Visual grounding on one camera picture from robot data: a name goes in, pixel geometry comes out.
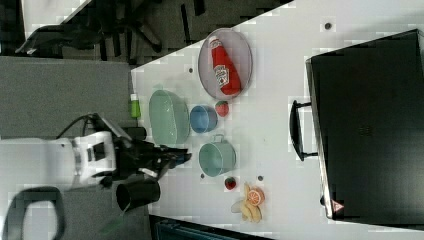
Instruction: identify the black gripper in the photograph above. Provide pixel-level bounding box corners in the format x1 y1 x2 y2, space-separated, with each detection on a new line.
113 137 192 181

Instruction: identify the silver black toaster oven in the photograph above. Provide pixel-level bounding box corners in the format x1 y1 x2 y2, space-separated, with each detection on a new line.
305 29 424 230

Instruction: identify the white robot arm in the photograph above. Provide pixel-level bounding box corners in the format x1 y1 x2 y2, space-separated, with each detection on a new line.
1 131 191 195

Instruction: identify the green oval colander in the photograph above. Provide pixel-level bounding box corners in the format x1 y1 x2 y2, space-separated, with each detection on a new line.
149 90 190 146

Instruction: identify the blue cup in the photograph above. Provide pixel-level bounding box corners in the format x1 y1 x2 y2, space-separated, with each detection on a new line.
190 105 218 133

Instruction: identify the small red strawberry toy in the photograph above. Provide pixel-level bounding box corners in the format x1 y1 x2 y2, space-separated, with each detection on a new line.
224 177 236 190

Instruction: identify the green bottle white cap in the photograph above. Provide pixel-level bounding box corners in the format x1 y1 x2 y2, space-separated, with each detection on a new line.
130 93 141 119

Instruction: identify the large red strawberry toy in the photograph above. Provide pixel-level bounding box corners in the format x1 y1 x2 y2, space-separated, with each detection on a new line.
215 101 229 117

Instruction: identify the orange half toy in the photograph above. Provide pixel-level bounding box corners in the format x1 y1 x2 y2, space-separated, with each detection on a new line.
247 188 265 206

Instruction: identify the red ketchup bottle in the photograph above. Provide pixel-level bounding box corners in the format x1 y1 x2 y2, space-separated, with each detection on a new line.
209 36 241 95

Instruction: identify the grey round plate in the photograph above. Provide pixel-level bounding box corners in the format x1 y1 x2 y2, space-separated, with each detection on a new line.
198 28 253 101

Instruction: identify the black office chair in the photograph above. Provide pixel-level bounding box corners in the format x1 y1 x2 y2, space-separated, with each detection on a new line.
15 0 162 62

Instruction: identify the green mug with handle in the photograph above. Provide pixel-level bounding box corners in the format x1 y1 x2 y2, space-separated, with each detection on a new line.
199 134 236 177

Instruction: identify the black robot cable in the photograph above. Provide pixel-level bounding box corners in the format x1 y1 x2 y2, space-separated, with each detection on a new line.
55 113 101 140

